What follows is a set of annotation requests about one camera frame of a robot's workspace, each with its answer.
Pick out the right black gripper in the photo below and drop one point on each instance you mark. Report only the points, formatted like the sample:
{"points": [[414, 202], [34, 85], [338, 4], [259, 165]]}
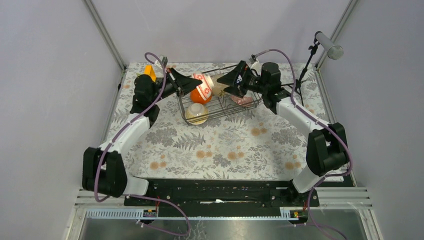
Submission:
{"points": [[231, 79]]}

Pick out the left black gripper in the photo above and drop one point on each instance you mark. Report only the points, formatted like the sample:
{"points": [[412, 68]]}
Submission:
{"points": [[181, 83]]}

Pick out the yellow sun pattern bowl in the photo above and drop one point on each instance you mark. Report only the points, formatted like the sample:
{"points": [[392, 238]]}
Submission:
{"points": [[196, 114]]}

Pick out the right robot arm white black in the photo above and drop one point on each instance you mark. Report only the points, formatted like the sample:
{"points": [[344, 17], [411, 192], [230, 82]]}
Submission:
{"points": [[326, 148]]}

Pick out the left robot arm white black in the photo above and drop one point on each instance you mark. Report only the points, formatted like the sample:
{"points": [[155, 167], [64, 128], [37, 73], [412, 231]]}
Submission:
{"points": [[103, 170]]}

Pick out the orange bowl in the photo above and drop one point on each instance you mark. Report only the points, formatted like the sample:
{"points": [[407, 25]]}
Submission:
{"points": [[196, 97]]}

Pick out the beige bowl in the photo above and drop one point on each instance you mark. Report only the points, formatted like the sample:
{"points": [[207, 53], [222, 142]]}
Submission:
{"points": [[218, 88]]}

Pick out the pink speckled bowl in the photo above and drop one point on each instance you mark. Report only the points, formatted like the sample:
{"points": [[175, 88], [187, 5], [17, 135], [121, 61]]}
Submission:
{"points": [[245, 101]]}

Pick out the orange yellow block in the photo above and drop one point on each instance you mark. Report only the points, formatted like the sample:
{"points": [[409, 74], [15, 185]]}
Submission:
{"points": [[149, 71]]}

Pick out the floral patterned table mat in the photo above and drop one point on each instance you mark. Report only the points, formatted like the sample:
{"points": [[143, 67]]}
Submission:
{"points": [[252, 144]]}

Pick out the black microphone tripod stand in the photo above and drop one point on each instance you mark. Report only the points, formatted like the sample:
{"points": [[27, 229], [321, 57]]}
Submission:
{"points": [[289, 90]]}

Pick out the silver microphone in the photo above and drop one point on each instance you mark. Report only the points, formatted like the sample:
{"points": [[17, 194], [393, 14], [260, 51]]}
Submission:
{"points": [[334, 51]]}

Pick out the black wire dish rack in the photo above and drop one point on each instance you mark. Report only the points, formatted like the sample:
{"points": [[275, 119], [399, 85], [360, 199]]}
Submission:
{"points": [[219, 107]]}

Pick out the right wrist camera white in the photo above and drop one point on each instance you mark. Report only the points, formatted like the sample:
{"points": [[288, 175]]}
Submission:
{"points": [[254, 63]]}

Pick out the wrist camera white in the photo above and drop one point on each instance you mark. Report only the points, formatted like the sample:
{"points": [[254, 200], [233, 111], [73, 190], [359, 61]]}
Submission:
{"points": [[161, 63], [254, 63]]}

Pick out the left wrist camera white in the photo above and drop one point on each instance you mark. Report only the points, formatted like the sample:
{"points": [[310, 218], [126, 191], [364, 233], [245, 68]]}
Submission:
{"points": [[161, 63]]}

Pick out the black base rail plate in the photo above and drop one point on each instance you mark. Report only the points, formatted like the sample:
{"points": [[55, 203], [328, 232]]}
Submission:
{"points": [[222, 198]]}

